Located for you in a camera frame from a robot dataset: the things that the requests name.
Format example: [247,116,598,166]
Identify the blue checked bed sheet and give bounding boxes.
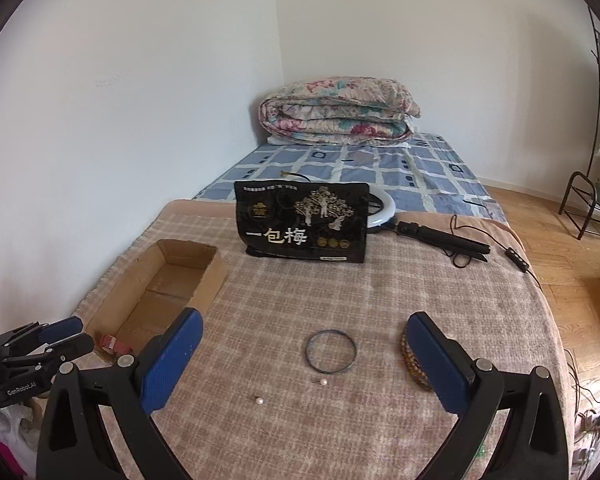
[192,132,508,223]

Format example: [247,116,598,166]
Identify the black metal stand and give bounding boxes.
[559,171,600,241]

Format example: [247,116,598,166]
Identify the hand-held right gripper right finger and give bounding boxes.
[406,311,571,480]

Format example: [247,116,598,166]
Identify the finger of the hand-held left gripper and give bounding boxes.
[0,316,86,348]
[2,334,95,368]

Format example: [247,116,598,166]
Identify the white plastic bag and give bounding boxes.
[0,402,38,480]

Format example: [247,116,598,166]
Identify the brown beaded bracelet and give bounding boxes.
[400,327,433,391]

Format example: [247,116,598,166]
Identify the black cable with remote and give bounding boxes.
[450,214,548,293]

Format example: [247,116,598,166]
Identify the cardboard box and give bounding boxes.
[82,239,229,358]

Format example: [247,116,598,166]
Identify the black hair straightener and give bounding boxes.
[395,220,492,264]

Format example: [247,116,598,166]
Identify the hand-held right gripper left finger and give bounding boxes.
[36,307,204,480]

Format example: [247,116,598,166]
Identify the black snack bag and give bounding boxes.
[234,180,371,264]

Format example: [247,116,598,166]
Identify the pink checked blanket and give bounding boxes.
[75,199,576,480]

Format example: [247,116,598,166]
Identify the white ring light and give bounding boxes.
[362,195,397,233]

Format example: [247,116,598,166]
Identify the folded floral quilt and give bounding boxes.
[259,77,422,147]

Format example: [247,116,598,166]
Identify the dried plant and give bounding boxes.
[574,399,600,443]

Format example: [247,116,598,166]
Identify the dark thin bangle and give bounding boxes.
[303,329,357,374]

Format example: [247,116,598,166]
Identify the red watch strap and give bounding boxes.
[100,335,136,358]

